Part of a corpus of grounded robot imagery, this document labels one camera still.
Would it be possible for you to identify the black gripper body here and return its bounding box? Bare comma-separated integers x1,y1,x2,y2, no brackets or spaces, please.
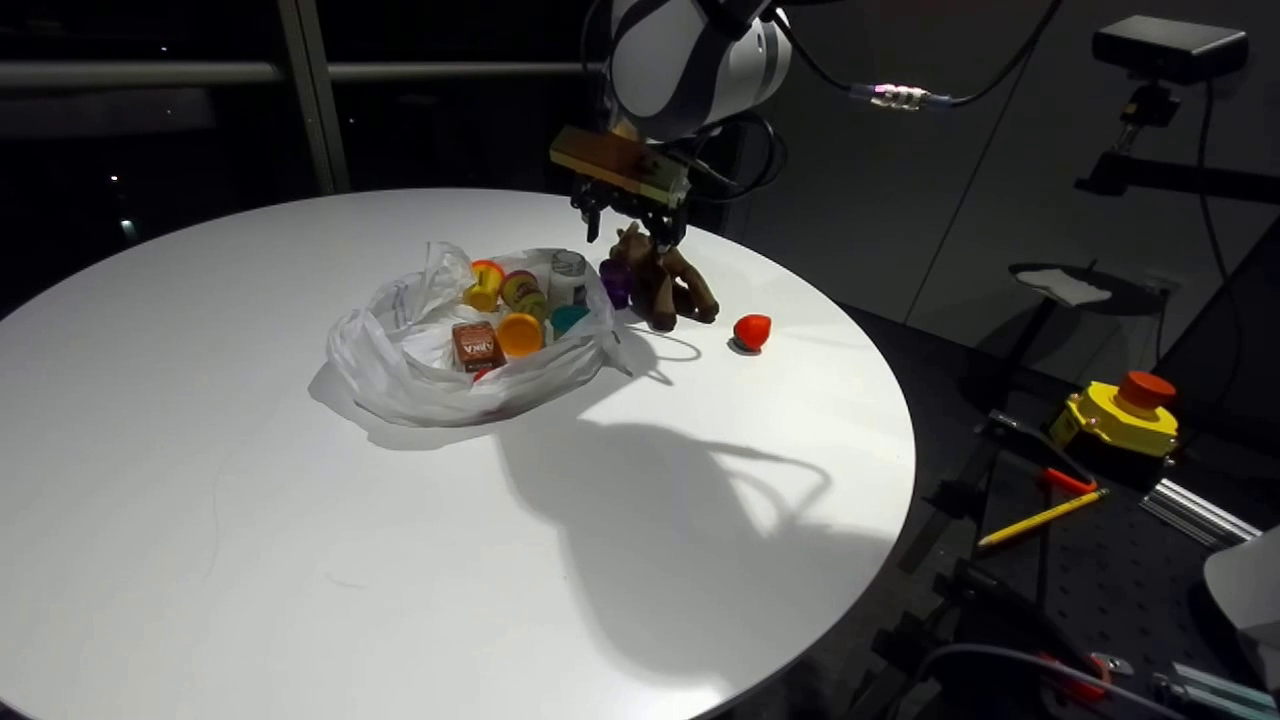
570,181,693,247

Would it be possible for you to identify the brown plush toy animal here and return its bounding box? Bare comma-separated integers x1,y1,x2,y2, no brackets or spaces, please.
607,220,725,336

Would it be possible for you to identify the purple lid dough tub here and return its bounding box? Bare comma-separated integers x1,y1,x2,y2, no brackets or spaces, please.
595,256,642,313

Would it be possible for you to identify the yellow tub pink lid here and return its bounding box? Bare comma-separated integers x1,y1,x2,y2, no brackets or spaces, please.
496,267,547,315

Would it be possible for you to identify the red plastic cap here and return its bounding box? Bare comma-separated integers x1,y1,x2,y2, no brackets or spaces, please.
728,306,782,358

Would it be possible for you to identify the brown jar orange lid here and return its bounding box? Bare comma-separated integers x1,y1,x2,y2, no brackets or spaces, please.
449,315,507,374

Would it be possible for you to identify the white plastic bag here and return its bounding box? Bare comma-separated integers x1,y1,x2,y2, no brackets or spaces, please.
325,236,670,430

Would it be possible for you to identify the white flat plate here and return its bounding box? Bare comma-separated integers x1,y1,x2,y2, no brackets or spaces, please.
1008,262,1120,315

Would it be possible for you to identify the yellow pencil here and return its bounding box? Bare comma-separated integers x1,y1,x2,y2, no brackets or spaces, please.
976,485,1113,556

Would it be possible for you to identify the yellow emergency stop red button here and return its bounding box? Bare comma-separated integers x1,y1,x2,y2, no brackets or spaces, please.
1048,364,1185,465

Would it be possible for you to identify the white rounded object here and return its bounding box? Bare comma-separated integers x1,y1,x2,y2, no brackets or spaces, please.
1202,525,1280,693

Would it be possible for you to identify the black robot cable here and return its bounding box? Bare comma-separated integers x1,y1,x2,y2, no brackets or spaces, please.
693,0,1071,201

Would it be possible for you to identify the grey window frame post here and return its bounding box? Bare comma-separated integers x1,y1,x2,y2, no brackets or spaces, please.
274,0,358,201

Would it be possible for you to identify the grey horizontal window rail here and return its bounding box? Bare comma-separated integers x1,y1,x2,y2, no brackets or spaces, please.
0,57,591,94

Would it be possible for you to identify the red handled tool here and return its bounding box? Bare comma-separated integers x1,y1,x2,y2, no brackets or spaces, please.
1038,461,1103,498

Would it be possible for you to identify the black camera on stand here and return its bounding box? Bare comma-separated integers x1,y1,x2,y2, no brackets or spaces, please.
1075,7,1280,207

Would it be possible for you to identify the grey floor cable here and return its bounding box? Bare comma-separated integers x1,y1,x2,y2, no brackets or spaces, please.
916,636,1193,720

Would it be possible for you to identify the aluminium profile rail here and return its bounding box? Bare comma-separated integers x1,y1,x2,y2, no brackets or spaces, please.
1146,472,1266,549

